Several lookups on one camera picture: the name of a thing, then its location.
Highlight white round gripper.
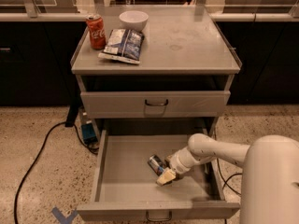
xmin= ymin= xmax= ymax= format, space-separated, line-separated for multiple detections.
xmin=156 ymin=147 xmax=200 ymax=186

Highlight silver blue redbull can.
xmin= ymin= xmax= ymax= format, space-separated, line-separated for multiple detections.
xmin=148 ymin=155 xmax=166 ymax=176

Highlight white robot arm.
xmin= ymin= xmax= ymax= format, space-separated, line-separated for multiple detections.
xmin=157 ymin=133 xmax=299 ymax=224

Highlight open grey middle drawer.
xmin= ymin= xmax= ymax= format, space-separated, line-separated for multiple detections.
xmin=78 ymin=131 xmax=240 ymax=222

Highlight grey top drawer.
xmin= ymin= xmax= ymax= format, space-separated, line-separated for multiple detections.
xmin=81 ymin=91 xmax=230 ymax=119

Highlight grey drawer cabinet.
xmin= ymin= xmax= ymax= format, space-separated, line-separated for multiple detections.
xmin=72 ymin=6 xmax=240 ymax=135

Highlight red coca-cola can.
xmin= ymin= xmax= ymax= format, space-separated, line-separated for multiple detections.
xmin=86 ymin=14 xmax=106 ymax=49

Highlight dark counter cabinets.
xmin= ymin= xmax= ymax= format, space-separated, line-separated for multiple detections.
xmin=0 ymin=21 xmax=299 ymax=106

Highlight blue power adapter box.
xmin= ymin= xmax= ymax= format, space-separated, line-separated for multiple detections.
xmin=81 ymin=123 xmax=97 ymax=145

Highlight blue tape floor mark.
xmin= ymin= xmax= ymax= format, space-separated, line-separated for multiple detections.
xmin=51 ymin=207 xmax=78 ymax=224

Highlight blue white chip bag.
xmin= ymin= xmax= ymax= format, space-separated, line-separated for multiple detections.
xmin=98 ymin=29 xmax=144 ymax=64

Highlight white bowl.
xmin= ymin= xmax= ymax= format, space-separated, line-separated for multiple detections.
xmin=119 ymin=10 xmax=149 ymax=32

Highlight black cable right floor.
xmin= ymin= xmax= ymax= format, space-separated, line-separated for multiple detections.
xmin=213 ymin=128 xmax=244 ymax=198

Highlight black cable floor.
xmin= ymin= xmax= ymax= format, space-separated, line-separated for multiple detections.
xmin=12 ymin=120 xmax=100 ymax=224
xmin=213 ymin=128 xmax=244 ymax=198

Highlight black cable left floor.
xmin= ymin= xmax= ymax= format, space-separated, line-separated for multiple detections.
xmin=12 ymin=120 xmax=100 ymax=224

